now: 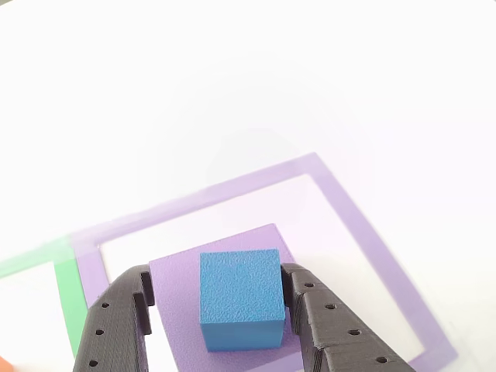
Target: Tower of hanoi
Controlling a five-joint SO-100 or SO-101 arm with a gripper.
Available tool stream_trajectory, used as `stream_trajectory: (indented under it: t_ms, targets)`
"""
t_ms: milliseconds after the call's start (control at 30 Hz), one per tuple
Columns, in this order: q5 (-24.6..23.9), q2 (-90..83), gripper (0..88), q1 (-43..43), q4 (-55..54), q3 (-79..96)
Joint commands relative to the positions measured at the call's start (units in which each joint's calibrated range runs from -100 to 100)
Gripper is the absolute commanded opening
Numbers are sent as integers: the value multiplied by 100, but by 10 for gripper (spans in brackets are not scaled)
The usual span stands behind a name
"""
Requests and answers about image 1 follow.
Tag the orange block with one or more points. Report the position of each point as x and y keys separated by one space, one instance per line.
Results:
x=4 y=366

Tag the small blue cube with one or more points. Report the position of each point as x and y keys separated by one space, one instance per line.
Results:
x=240 y=286

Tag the green tape square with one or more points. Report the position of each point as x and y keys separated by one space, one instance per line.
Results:
x=69 y=294

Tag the purple block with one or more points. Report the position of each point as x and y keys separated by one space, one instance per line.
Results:
x=176 y=294

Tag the purple tape square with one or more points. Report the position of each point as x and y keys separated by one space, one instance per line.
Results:
x=360 y=232

